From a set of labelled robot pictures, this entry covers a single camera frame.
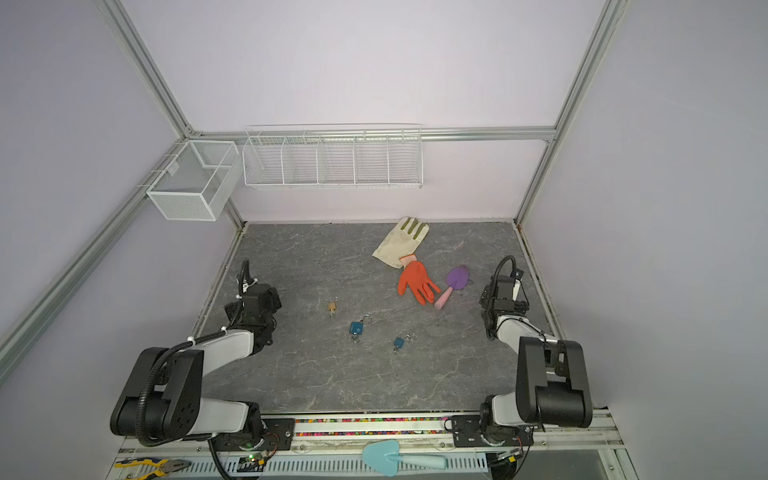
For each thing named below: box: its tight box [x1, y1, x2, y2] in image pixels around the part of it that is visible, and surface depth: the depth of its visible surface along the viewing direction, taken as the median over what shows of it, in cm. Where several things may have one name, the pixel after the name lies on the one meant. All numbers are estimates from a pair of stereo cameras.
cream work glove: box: [372, 216, 430, 269], surface depth 117 cm
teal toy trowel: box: [362, 440, 448, 477], surface depth 72 cm
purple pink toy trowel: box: [434, 265, 470, 311], surface depth 107 cm
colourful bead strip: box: [295, 417, 451, 437], surface depth 77 cm
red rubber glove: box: [398, 254, 441, 306], surface depth 104 cm
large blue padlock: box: [349, 314, 370, 335], surface depth 93 cm
